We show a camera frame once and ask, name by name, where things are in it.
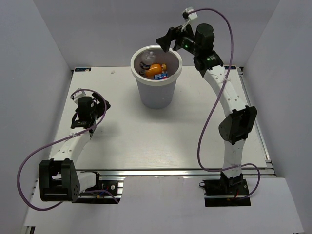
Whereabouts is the blue corner label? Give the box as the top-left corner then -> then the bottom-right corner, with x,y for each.
74,67 -> 91,72
224,65 -> 237,70

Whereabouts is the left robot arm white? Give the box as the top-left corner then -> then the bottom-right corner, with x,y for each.
39,93 -> 110,202

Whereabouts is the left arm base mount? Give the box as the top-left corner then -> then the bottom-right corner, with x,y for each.
73,172 -> 123,204

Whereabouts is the orange juice bottle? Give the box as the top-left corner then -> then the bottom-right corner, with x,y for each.
145,63 -> 167,77

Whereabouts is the blue label water bottle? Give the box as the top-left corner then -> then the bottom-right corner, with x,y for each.
154,72 -> 168,80

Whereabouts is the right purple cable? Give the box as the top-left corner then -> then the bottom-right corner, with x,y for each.
187,8 -> 260,201

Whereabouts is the right blue corner label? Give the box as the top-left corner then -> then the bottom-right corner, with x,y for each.
224,65 -> 237,70

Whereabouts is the aluminium front rail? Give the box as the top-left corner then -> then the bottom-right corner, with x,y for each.
99,168 -> 276,178

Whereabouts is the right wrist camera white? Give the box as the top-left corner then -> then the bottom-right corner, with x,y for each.
181,7 -> 198,31

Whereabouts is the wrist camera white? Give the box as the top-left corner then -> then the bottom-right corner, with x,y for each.
181,7 -> 198,31
70,88 -> 86,104

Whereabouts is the left blue corner label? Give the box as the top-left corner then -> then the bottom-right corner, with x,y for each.
74,67 -> 91,72

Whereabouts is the pepsi bottle black cap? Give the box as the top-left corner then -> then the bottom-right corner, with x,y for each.
139,51 -> 156,70

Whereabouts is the white plastic bin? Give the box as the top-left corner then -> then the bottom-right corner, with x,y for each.
130,45 -> 182,109

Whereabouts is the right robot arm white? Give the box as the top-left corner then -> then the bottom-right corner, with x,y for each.
156,23 -> 257,195

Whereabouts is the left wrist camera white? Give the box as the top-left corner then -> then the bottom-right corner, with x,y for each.
70,88 -> 86,104

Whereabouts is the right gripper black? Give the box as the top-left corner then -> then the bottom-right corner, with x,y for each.
156,21 -> 200,57

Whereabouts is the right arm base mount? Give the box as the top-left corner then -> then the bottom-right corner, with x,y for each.
199,179 -> 251,207

